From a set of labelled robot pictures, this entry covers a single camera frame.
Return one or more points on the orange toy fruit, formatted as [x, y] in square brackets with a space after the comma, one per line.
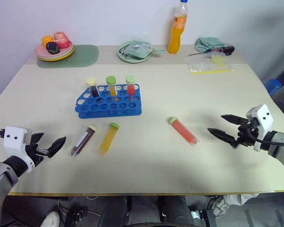
[47, 39]

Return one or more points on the orange drink bottle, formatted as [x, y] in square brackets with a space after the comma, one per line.
[176, 35]

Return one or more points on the clear plastic zip bag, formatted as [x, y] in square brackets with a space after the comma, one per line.
[201, 65]

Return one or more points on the dark rounded shape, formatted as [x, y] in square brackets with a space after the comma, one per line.
[175, 211]

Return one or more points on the dark liquid tube cream cap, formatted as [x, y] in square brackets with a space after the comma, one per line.
[84, 140]
[94, 89]

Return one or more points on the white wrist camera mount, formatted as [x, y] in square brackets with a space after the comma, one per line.
[14, 142]
[263, 118]

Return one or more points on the yellow liquid tube green cap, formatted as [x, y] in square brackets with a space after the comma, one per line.
[107, 142]
[112, 88]

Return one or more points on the blue plastic stool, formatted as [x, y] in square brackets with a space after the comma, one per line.
[272, 86]

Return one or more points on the pale yellow crumpled item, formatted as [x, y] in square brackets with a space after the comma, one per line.
[217, 60]

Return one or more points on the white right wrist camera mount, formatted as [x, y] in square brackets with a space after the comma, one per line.
[263, 118]

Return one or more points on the pink plate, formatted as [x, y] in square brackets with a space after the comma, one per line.
[41, 50]

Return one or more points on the green placemat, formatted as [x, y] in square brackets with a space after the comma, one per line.
[87, 56]

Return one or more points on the yellow plate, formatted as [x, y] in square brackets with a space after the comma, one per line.
[54, 59]

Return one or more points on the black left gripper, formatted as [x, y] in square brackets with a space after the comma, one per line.
[34, 151]

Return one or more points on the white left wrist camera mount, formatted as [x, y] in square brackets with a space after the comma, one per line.
[14, 142]

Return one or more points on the black red screwdriver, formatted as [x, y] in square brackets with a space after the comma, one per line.
[223, 49]

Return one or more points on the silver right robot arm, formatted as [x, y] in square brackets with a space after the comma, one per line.
[280, 149]

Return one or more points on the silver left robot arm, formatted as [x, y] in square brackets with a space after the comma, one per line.
[1, 184]

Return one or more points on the black box under table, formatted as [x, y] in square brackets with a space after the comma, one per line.
[203, 218]
[77, 216]

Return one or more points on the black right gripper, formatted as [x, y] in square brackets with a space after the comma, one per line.
[245, 134]

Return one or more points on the green crumpled cloth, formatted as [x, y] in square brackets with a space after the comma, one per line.
[207, 43]

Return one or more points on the stack of coloured plates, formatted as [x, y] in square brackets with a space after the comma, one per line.
[68, 52]

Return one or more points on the dark purple toy fruit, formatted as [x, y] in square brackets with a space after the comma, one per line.
[52, 48]

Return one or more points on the mint green plate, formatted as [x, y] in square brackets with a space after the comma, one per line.
[130, 60]

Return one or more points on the pink toy apple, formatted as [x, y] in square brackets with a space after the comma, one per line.
[61, 40]

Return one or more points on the grey white sneaker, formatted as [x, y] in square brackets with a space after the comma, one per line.
[220, 205]

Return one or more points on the red liquid tube green cap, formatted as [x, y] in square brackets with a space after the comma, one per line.
[130, 88]
[184, 132]

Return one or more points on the green fabric pouch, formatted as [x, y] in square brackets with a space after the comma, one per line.
[137, 49]

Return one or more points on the white shoe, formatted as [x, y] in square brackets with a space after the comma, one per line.
[50, 218]

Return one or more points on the blue test tube rack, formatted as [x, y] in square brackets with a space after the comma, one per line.
[109, 106]

